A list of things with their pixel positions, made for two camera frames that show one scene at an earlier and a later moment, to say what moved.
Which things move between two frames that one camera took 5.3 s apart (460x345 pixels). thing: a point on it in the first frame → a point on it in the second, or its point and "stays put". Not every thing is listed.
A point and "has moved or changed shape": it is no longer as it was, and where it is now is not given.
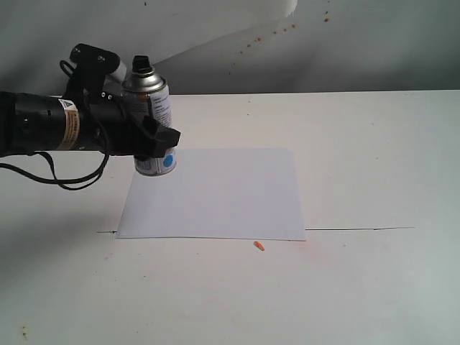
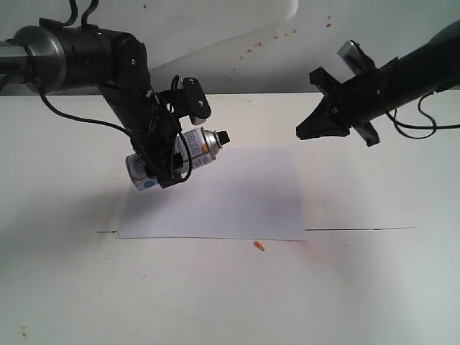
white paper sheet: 217,192 stays put
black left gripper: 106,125 → 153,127
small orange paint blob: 259,245 stays put
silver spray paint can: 150,90 has moved or changed shape
